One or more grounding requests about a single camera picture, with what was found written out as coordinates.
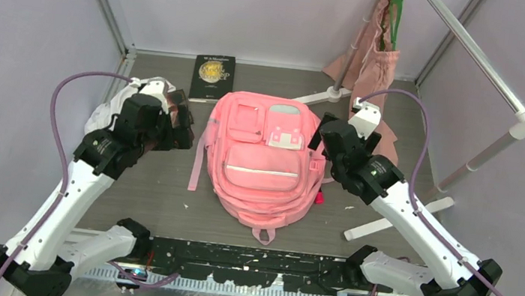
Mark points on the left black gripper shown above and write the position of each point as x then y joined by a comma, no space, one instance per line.
177,138

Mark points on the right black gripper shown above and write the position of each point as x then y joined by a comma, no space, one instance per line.
371,142

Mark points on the pink student backpack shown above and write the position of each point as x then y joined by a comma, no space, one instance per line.
256,150

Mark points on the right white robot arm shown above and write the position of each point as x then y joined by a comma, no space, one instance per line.
448,270

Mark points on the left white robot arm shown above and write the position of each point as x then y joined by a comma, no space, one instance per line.
36,261

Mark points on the dark book orange cover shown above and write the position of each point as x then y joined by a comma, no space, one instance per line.
178,109

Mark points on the black book gold cover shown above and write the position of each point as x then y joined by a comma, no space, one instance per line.
212,78

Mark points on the pink hanging garment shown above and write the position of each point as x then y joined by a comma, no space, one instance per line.
373,69

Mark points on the white cloth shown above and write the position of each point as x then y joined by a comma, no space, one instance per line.
156,87

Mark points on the green clothes hanger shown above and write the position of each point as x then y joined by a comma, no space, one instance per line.
394,18

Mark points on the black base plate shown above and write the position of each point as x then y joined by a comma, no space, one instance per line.
245,266

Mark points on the white perforated cable rail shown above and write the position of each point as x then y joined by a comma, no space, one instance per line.
109,273

